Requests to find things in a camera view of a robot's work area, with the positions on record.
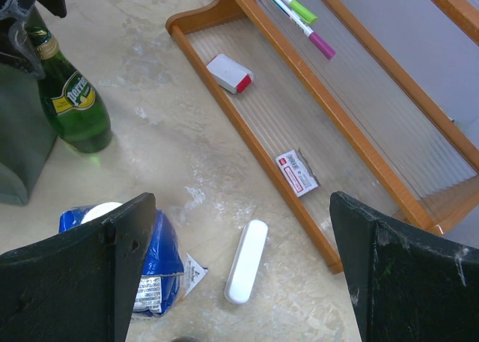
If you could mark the white red eraser box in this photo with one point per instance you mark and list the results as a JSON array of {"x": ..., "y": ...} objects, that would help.
[{"x": 229, "y": 74}]

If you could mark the orange wooden shelf rack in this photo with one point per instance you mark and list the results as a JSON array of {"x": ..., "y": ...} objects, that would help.
[{"x": 361, "y": 123}]

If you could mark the blue juice carton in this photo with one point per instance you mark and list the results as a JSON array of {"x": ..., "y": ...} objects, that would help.
[{"x": 169, "y": 273}]

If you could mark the green Perrier glass bottle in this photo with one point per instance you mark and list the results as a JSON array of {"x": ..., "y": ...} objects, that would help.
[{"x": 70, "y": 102}]

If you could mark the red white small packet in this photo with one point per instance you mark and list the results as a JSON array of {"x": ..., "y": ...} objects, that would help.
[{"x": 297, "y": 172}]

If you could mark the pink capped marker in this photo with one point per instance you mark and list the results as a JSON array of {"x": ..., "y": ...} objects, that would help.
[{"x": 306, "y": 29}]

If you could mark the green capped marker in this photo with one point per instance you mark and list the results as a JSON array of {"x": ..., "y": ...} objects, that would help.
[{"x": 301, "y": 10}]

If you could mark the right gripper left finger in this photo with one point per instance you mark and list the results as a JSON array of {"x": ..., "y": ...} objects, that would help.
[{"x": 79, "y": 285}]

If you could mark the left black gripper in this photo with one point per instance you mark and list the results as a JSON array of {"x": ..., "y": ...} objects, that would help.
[{"x": 17, "y": 50}]

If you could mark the green canvas bag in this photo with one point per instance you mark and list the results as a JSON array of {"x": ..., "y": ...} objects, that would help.
[{"x": 26, "y": 136}]

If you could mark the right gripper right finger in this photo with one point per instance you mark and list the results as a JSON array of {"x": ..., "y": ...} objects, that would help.
[{"x": 405, "y": 283}]

